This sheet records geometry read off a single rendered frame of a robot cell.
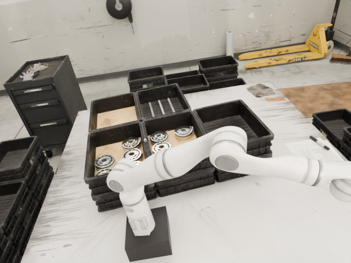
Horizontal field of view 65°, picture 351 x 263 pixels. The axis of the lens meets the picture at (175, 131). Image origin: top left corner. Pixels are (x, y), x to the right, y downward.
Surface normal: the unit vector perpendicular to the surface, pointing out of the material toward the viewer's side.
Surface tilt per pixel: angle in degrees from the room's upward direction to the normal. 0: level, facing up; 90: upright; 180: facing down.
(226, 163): 97
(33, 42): 90
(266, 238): 0
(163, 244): 90
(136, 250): 90
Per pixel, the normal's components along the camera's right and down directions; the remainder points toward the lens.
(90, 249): -0.12, -0.82
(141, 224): -0.07, 0.55
